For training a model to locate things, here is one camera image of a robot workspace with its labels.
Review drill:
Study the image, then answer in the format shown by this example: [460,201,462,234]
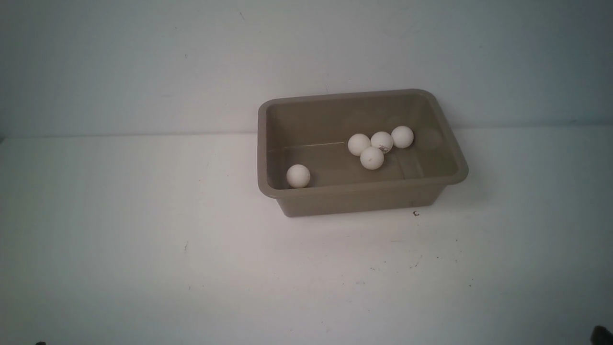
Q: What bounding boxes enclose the white ping-pong ball with mark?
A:
[285,164,311,189]

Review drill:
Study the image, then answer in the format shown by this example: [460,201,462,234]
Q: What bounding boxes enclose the tan plastic bin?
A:
[257,88,469,218]

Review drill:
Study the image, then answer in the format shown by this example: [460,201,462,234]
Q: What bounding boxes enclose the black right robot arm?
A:
[590,325,613,345]

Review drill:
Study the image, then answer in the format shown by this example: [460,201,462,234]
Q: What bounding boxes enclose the white ping-pong ball hidden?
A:
[370,131,394,154]

